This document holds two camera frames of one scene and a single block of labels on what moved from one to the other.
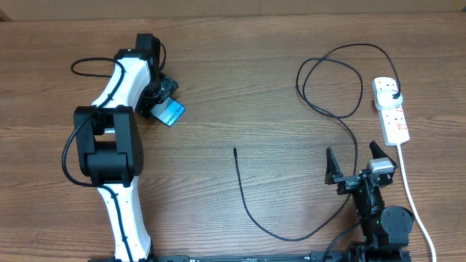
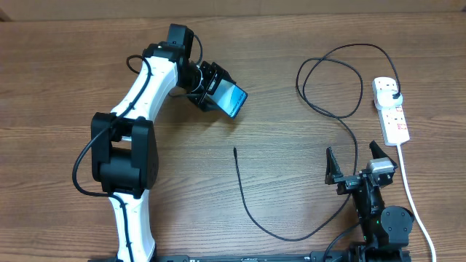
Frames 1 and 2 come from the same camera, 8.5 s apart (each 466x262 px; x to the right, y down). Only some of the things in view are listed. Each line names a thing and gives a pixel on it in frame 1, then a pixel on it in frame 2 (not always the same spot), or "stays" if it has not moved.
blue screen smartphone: x=168 y=112 to x=229 y=97
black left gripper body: x=156 y=92 to x=202 y=80
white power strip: x=392 y=121 stays
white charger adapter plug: x=387 y=99 stays
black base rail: x=361 y=255 stays
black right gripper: x=347 y=182 stays
